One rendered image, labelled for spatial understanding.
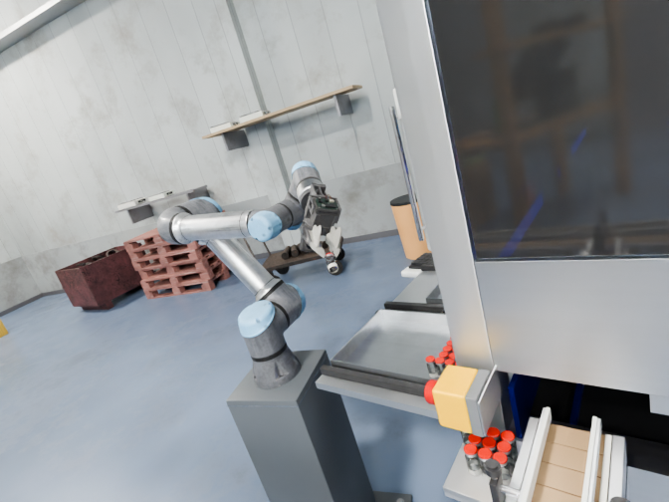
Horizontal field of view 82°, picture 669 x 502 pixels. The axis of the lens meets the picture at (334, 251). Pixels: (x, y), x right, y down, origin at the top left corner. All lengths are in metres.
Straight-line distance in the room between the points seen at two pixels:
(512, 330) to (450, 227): 0.18
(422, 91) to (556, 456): 0.55
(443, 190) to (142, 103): 6.10
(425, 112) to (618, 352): 0.41
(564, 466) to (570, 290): 0.25
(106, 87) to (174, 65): 1.28
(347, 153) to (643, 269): 4.57
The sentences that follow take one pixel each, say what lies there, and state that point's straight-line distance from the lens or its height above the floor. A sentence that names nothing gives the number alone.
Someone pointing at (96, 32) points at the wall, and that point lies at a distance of 6.98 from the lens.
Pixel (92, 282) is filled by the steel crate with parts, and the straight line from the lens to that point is 6.39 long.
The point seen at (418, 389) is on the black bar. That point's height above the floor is 0.90.
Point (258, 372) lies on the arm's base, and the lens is 1.25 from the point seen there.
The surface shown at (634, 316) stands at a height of 1.13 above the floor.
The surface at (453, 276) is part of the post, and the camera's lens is 0.64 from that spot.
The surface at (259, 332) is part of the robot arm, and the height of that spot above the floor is 0.97.
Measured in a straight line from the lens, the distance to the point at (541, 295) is 0.62.
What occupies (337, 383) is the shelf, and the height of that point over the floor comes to 0.88.
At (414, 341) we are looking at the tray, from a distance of 1.07.
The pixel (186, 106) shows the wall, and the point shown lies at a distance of 6.04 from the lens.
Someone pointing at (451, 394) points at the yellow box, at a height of 1.03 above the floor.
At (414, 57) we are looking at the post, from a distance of 0.58.
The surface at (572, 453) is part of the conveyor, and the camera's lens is 0.71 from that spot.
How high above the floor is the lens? 1.45
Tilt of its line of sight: 16 degrees down
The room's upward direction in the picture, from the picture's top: 17 degrees counter-clockwise
